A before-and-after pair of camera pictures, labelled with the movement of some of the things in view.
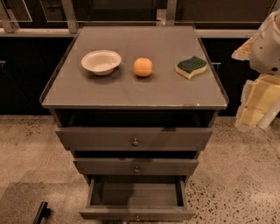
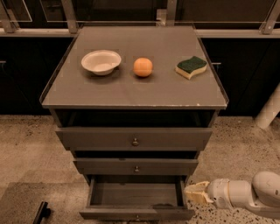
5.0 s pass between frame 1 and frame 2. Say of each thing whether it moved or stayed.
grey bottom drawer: stayed
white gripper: moved
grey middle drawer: stayed
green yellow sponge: stayed
